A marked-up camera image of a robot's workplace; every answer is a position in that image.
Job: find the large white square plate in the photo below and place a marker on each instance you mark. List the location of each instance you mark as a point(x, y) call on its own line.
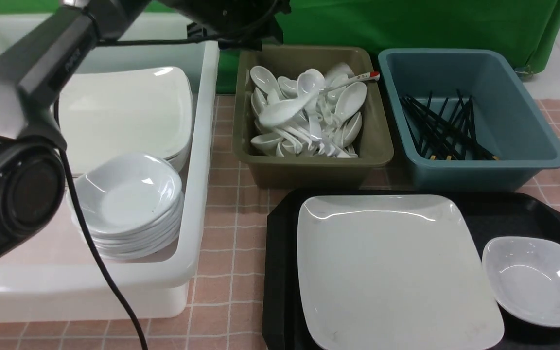
point(393, 272)

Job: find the small white bowl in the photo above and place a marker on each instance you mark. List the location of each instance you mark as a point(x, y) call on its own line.
point(524, 275)

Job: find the white ceramic soup spoon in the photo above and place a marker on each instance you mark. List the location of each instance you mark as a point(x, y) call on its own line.
point(309, 85)

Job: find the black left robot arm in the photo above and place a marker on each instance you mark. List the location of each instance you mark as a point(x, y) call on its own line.
point(35, 69)

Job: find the top white plate in stack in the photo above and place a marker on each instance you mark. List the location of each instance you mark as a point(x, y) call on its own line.
point(103, 115)

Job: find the pile of white spoons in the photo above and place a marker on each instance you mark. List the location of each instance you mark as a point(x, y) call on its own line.
point(327, 127)

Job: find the lower white plates stack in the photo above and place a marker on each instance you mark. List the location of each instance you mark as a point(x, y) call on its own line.
point(183, 134)

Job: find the red-tipped white spoon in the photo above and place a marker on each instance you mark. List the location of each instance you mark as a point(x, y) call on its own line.
point(343, 81)

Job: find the pink checked tablecloth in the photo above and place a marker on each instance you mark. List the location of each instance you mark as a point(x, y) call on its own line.
point(223, 310)

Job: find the top white bowl in stack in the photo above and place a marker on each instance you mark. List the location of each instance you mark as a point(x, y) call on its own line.
point(137, 171)

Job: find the large white plastic bin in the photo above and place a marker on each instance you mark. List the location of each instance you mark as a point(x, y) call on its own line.
point(53, 277)

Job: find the lower white bowls stack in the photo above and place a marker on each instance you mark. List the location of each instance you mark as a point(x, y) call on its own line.
point(134, 240)

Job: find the pile of black chopsticks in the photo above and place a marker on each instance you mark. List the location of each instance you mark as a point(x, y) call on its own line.
point(436, 136)

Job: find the black serving tray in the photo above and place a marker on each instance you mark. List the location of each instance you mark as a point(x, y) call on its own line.
point(488, 215)

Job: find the blue plastic bin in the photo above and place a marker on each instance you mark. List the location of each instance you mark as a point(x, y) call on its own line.
point(508, 121)

